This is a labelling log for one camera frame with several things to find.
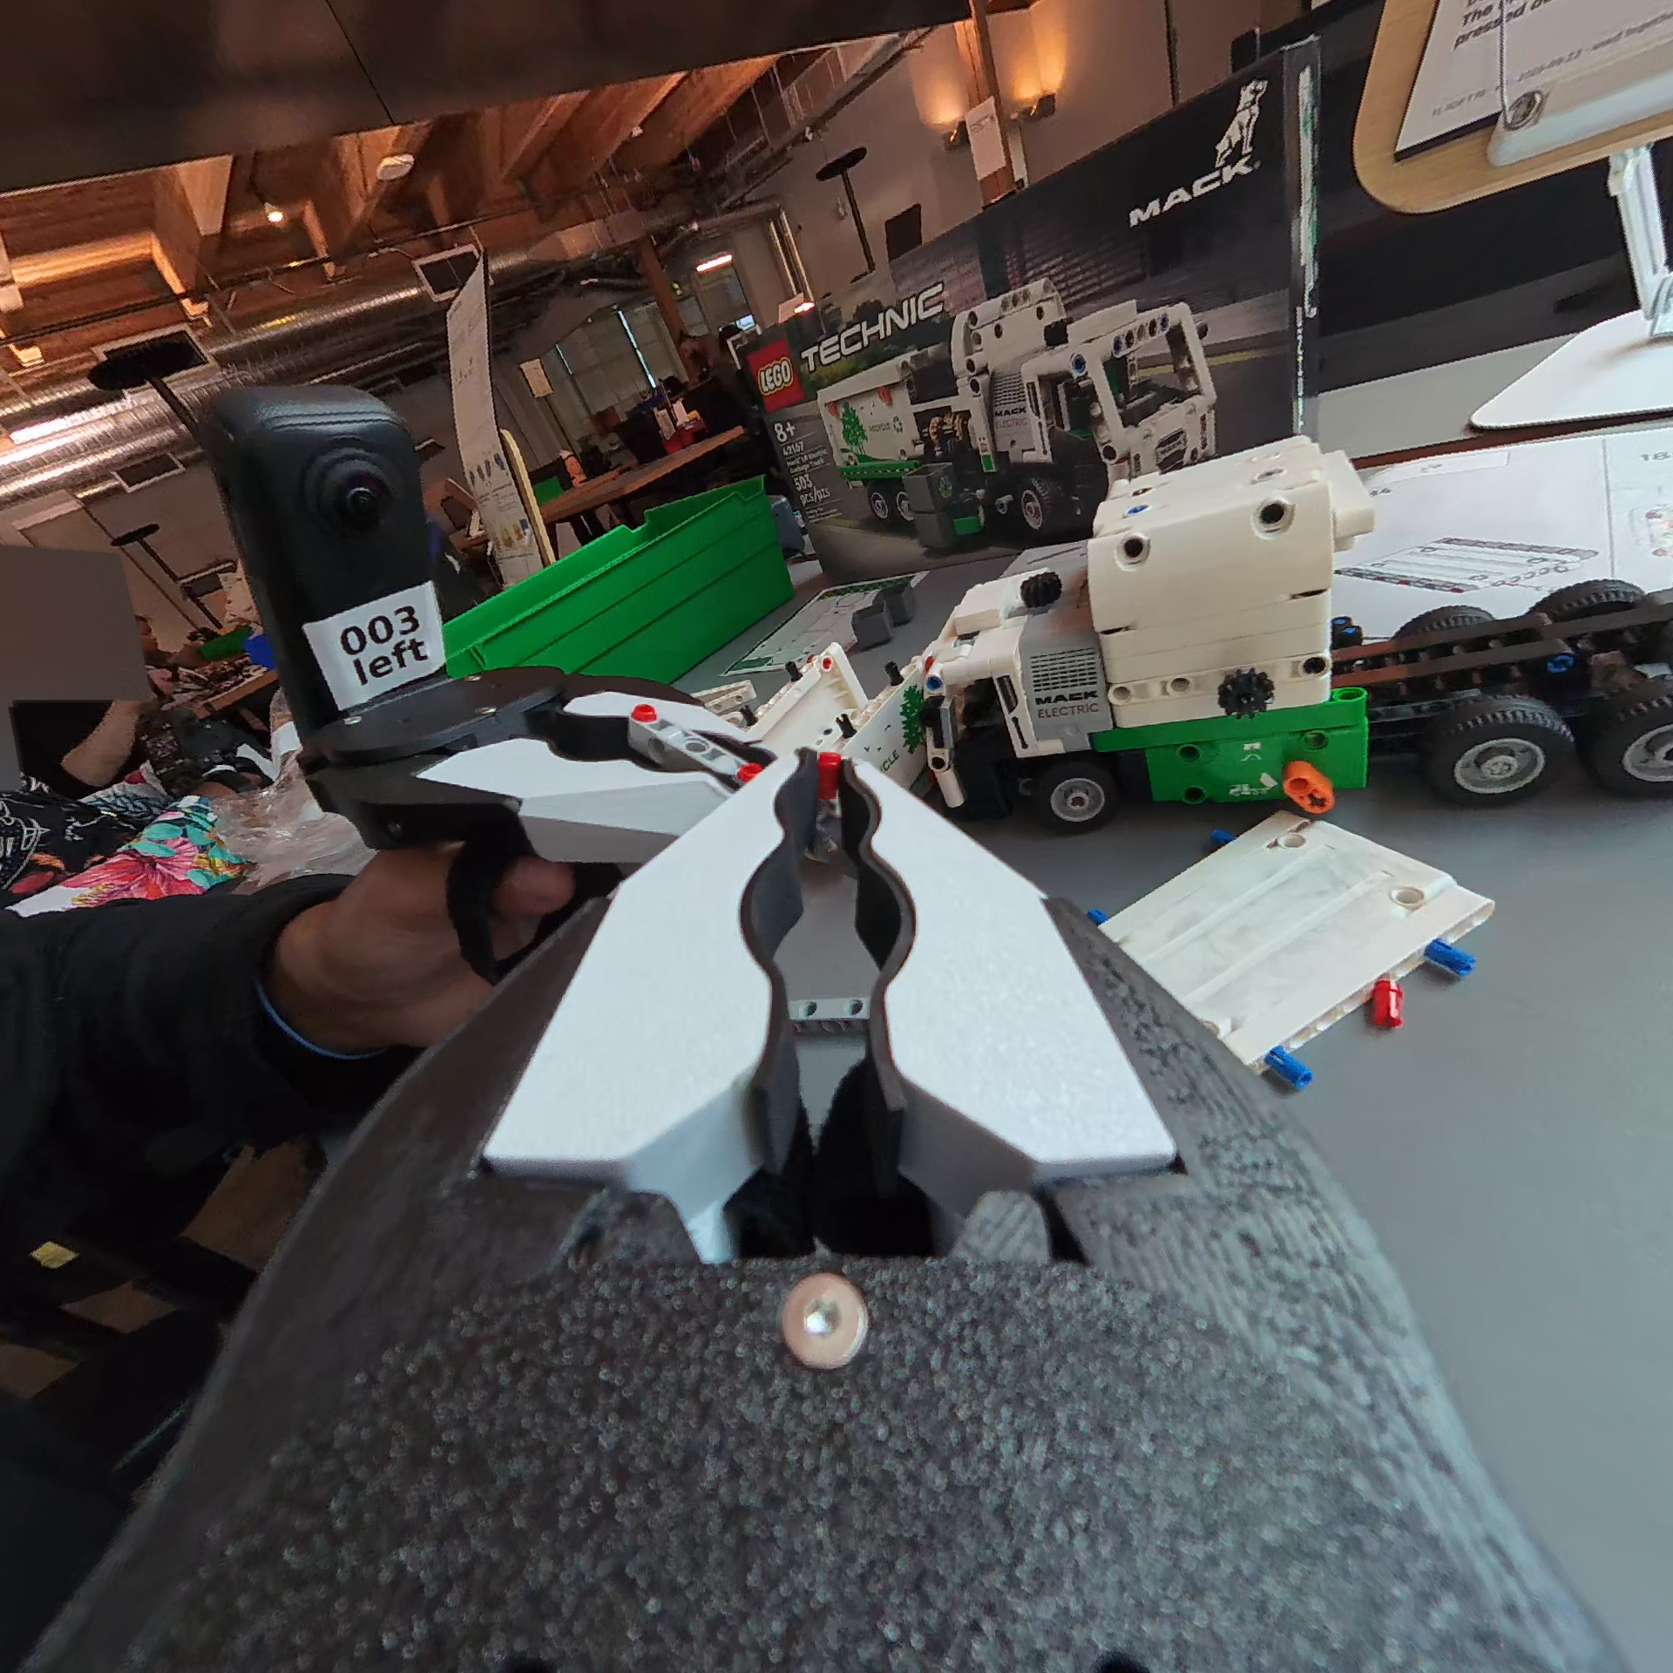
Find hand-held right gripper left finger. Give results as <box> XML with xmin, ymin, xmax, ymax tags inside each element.
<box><xmin>479</xmin><ymin>751</ymin><xmax>812</xmax><ymax>1264</ymax></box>

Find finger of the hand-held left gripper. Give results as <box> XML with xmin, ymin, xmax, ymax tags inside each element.
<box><xmin>525</xmin><ymin>677</ymin><xmax>778</xmax><ymax>774</ymax></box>
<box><xmin>415</xmin><ymin>735</ymin><xmax>788</xmax><ymax>874</ymax></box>

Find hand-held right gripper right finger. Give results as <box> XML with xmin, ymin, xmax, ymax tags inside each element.
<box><xmin>836</xmin><ymin>758</ymin><xmax>1180</xmax><ymax>1187</ymax></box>

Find white lego panel blue pins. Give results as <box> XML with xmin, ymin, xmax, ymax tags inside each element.
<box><xmin>1091</xmin><ymin>808</ymin><xmax>1495</xmax><ymax>1087</ymax></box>

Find white lego container assembly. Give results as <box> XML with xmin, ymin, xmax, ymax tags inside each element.
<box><xmin>684</xmin><ymin>643</ymin><xmax>975</xmax><ymax>818</ymax></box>

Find white green lego truck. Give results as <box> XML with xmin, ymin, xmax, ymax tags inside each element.
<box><xmin>913</xmin><ymin>434</ymin><xmax>1673</xmax><ymax>838</ymax></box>

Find lego set box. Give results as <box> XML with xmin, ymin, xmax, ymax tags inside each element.
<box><xmin>738</xmin><ymin>39</ymin><xmax>1322</xmax><ymax>589</ymax></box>

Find person's left hand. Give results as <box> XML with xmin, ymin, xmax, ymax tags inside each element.
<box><xmin>278</xmin><ymin>850</ymin><xmax>618</xmax><ymax>1055</ymax></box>

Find green plastic bin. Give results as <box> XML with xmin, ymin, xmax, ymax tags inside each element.
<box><xmin>441</xmin><ymin>476</ymin><xmax>796</xmax><ymax>683</ymax></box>

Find clear plastic bag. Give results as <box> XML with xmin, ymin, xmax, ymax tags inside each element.
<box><xmin>214</xmin><ymin>770</ymin><xmax>314</xmax><ymax>890</ymax></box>

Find green white sticker sheet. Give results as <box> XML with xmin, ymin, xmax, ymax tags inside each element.
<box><xmin>724</xmin><ymin>575</ymin><xmax>941</xmax><ymax>675</ymax></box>

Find wooden table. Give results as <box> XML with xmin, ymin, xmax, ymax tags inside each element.
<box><xmin>535</xmin><ymin>424</ymin><xmax>748</xmax><ymax>523</ymax></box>

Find colourful floral cloth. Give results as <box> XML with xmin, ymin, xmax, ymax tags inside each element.
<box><xmin>0</xmin><ymin>790</ymin><xmax>250</xmax><ymax>916</ymax></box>

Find white standing banner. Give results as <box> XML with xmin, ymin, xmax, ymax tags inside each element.
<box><xmin>443</xmin><ymin>249</ymin><xmax>543</xmax><ymax>589</ymax></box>

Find black floor lamp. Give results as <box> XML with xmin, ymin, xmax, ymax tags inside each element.
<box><xmin>89</xmin><ymin>342</ymin><xmax>236</xmax><ymax>629</ymax></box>
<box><xmin>816</xmin><ymin>145</ymin><xmax>879</xmax><ymax>320</ymax></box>

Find instruction booklet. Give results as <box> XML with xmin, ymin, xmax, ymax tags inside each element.
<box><xmin>1332</xmin><ymin>432</ymin><xmax>1673</xmax><ymax>629</ymax></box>

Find white stand with sign board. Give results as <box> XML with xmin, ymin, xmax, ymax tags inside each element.
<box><xmin>1351</xmin><ymin>0</ymin><xmax>1673</xmax><ymax>432</ymax></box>

